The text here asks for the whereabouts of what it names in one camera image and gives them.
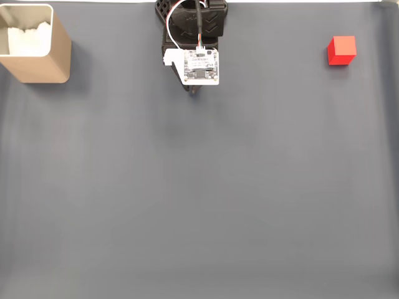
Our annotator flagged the red cube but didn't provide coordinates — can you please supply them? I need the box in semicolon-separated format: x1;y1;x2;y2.
327;36;357;66

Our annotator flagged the beige rounded box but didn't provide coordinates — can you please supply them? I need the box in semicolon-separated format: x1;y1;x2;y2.
0;3;72;84

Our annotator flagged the blue-grey table mat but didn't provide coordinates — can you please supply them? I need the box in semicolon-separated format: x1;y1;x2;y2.
0;2;399;299

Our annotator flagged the white padding cloth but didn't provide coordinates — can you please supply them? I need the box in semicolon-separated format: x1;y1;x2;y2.
6;21;52;56

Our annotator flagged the white camera board mount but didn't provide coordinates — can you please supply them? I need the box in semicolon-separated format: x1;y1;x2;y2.
162;47;220;86

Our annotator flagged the black camera cable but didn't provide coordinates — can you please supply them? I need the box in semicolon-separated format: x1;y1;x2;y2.
194;0;204;47

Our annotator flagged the white cable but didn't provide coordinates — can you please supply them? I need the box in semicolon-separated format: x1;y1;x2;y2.
165;0;207;50

